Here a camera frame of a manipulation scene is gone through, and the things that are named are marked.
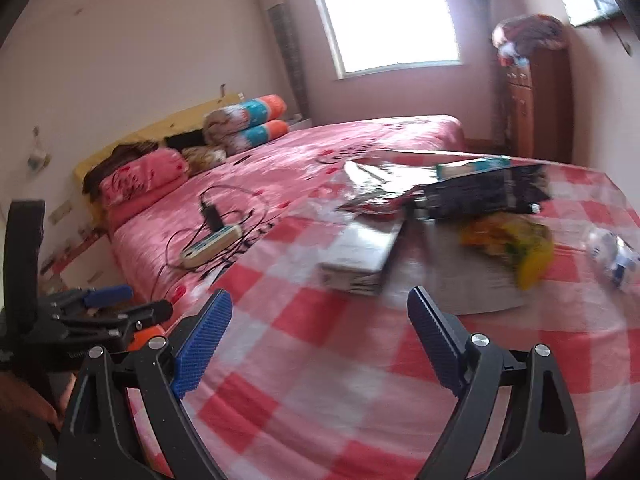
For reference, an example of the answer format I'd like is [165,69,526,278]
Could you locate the crushed plastic bottle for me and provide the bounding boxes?
[584,228,639,292]

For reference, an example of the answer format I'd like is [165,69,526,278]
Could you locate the yellow snack wrapper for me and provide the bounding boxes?
[460,212,554,290]

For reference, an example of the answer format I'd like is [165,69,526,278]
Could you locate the grey paper sheet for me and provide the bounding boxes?
[384,219,526,315]

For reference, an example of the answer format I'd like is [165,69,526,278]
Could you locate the white cardboard box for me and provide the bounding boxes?
[319,214,405,296]

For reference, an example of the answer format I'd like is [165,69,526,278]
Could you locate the black snack bag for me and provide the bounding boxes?
[420,164,551,220]

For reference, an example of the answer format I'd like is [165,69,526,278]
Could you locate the person's left hand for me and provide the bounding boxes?
[1,372,76,430]

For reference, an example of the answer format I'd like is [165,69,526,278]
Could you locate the white bedside table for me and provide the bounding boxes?
[38,234,126,294]

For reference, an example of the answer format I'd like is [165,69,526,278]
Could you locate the pink bed sheet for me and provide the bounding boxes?
[111,115,466,300]

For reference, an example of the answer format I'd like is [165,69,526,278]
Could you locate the white power strip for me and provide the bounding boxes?
[180,224,242,270]

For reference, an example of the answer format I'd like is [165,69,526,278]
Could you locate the black charger plug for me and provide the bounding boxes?
[201,200,224,233]

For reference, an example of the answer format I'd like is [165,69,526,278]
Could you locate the pink love you pillow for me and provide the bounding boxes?
[100,148,189,233]

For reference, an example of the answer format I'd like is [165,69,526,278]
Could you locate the brown plush blanket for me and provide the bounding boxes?
[82,141,160,202]

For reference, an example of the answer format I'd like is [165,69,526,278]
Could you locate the small patterned pillow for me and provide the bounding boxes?
[181,146,227,176]

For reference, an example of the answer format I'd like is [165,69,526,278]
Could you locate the red white checkered tablecloth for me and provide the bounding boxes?
[167,164,639,479]

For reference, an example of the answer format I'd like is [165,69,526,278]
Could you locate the yellow headboard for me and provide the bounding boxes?
[74,92,245,188]

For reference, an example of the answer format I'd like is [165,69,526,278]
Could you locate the lower rolled colourful quilt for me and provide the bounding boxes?
[220,119,288,156]

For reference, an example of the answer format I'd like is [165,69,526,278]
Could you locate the rolled colourful quilt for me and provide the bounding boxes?
[220,119,288,156]
[203,94,288,141]

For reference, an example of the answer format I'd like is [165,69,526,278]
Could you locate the upper rolled colourful quilt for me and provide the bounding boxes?
[203,94,288,141]

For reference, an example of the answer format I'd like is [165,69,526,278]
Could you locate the grey checked left curtain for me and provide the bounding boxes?
[267,3,310,119]

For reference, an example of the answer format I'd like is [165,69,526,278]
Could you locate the brown wooden cabinet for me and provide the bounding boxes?
[504,48,574,164]

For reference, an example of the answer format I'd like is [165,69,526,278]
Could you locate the window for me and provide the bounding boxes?
[316,0,461,79]

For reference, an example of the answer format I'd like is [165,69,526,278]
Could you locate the folded blankets on cabinet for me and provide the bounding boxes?
[491,14,568,67]

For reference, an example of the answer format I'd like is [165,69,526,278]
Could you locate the black charger cable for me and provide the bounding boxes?
[150,184,271,291]

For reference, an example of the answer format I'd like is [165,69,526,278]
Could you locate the hanging wall pouch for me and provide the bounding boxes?
[27,126,51,174]

